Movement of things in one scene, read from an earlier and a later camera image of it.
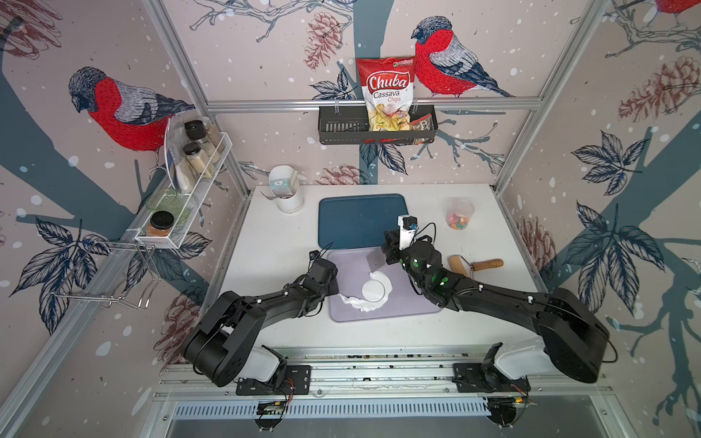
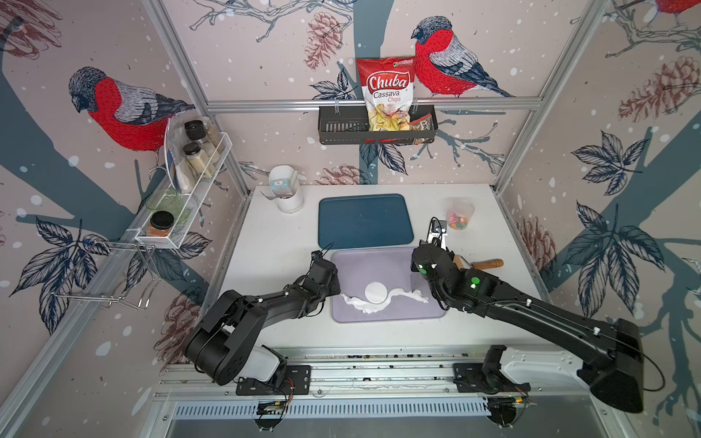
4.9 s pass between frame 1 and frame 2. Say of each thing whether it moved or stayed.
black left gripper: stayed
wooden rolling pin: stayed
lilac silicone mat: stayed
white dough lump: moved
